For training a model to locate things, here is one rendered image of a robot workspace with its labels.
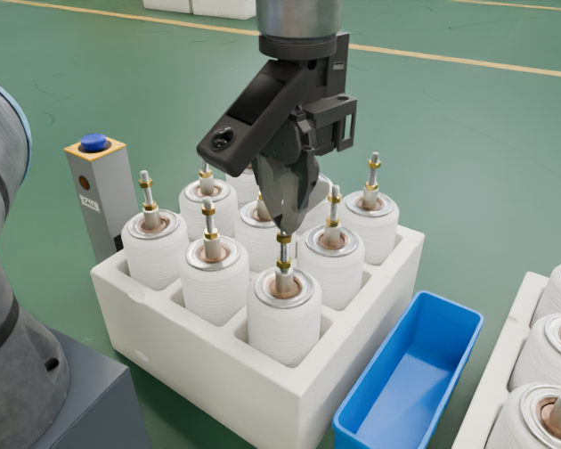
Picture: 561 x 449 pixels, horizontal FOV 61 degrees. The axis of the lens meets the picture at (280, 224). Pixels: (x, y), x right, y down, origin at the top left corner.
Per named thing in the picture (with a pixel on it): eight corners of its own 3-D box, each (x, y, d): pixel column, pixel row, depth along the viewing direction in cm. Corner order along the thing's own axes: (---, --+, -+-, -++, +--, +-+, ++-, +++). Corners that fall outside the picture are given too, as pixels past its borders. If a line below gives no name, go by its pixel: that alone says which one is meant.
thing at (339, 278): (342, 361, 72) (353, 270, 62) (285, 339, 76) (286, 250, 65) (361, 319, 79) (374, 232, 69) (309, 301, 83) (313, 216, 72)
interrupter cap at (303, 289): (287, 321, 55) (287, 316, 55) (240, 290, 59) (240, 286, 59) (326, 287, 60) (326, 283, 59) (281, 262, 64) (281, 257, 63)
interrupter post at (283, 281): (284, 298, 58) (285, 278, 56) (270, 289, 59) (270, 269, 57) (297, 289, 59) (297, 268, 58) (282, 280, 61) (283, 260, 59)
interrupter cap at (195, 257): (223, 232, 69) (222, 228, 69) (251, 258, 64) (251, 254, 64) (175, 251, 66) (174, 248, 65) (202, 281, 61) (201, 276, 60)
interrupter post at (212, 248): (216, 248, 66) (214, 228, 64) (225, 256, 65) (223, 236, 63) (201, 254, 65) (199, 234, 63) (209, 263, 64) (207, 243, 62)
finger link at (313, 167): (319, 211, 49) (321, 130, 44) (308, 216, 48) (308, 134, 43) (288, 194, 52) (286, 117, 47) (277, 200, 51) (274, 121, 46)
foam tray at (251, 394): (296, 477, 65) (300, 396, 54) (111, 347, 83) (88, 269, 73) (409, 309, 91) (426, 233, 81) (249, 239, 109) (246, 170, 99)
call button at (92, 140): (93, 156, 76) (90, 144, 75) (77, 150, 78) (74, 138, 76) (113, 147, 78) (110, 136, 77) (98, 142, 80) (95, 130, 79)
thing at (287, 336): (286, 420, 64) (288, 328, 54) (237, 381, 69) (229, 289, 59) (329, 377, 70) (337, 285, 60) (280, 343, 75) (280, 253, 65)
